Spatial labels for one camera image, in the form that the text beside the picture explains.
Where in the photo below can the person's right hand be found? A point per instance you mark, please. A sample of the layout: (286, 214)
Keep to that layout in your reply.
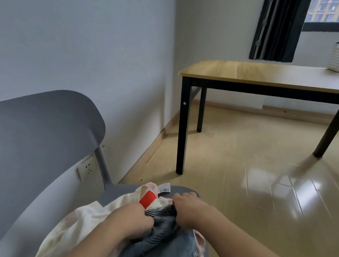
(194, 211)

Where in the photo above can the person's left hand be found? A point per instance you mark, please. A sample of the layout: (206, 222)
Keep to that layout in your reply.
(132, 219)

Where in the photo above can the dark striped towel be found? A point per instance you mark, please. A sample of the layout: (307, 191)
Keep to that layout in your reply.
(160, 246)

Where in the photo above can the cream white garment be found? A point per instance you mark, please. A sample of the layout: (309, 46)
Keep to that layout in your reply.
(87, 224)

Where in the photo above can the person's left forearm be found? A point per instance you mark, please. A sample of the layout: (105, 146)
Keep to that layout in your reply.
(93, 245)

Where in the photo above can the person's right forearm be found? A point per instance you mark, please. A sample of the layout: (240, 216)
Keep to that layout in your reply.
(249, 256)

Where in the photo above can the grey plastic chair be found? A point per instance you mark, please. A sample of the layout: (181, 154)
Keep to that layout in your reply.
(19, 147)

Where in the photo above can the wooden table with black legs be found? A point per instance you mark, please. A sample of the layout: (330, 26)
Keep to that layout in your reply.
(254, 70)

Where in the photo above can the wide dark curtain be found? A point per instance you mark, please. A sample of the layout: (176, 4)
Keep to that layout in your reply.
(280, 26)

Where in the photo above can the white wall socket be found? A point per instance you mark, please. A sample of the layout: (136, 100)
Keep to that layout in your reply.
(87, 167)

